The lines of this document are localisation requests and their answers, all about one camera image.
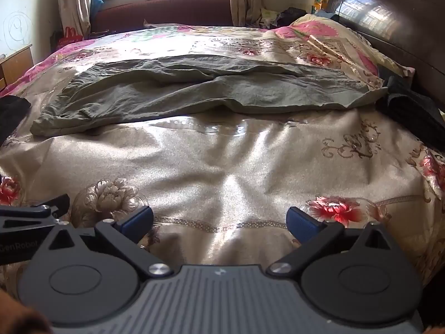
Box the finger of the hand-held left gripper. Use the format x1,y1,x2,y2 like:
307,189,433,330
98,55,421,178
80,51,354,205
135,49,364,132
0,194,70,221
0,220,70,234

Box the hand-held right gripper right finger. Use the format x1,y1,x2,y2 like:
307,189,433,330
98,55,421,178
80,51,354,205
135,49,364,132
266,206,397,279

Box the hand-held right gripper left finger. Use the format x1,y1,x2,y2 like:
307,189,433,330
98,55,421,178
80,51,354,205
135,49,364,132
43,206,174,278

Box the grey-green pants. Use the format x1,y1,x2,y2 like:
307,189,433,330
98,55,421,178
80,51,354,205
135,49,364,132
29,56,388,138

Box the floral satin bedspread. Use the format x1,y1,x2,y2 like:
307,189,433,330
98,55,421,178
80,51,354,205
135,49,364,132
0,24,445,321

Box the small black cloth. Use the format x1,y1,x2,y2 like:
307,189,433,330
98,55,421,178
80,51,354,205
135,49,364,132
0,95,32,143

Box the wooden desk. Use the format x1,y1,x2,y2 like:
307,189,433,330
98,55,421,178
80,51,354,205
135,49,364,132
0,43,35,93

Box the red bag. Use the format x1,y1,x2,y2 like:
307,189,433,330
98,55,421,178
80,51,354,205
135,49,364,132
57,26,84,47

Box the floral pillow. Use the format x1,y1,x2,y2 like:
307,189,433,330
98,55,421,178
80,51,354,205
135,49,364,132
275,13,416,87

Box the black clothes pile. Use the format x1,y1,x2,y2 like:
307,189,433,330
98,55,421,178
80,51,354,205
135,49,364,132
278,7,308,26

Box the crumpled paper bags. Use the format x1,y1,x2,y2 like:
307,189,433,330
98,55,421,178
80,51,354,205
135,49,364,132
261,9,283,28

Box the maroon sofa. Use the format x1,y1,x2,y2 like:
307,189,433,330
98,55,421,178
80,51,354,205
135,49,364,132
90,0,233,37

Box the dark wooden headboard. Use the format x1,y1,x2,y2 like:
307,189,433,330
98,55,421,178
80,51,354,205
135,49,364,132
327,0,445,112

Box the black garment with strap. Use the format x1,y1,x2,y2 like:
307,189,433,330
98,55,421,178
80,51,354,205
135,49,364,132
375,75,445,150

